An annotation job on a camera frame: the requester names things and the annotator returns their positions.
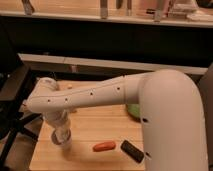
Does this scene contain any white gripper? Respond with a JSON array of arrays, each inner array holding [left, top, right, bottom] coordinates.
[[44, 110, 70, 140]]

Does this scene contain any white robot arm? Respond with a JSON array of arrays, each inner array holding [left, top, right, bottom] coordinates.
[[27, 69, 209, 171]]

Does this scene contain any white bottle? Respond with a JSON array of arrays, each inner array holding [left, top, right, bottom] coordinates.
[[67, 84, 77, 113]]

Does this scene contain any orange sausage toy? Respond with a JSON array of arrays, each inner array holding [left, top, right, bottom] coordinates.
[[93, 141, 116, 152]]

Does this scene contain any black rectangular block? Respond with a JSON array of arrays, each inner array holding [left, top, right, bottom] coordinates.
[[120, 140, 144, 163]]

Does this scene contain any black tripod stand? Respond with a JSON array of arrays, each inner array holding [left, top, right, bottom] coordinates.
[[0, 55, 40, 171]]

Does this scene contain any green bowl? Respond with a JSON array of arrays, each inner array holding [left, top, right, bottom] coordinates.
[[126, 104, 140, 120]]

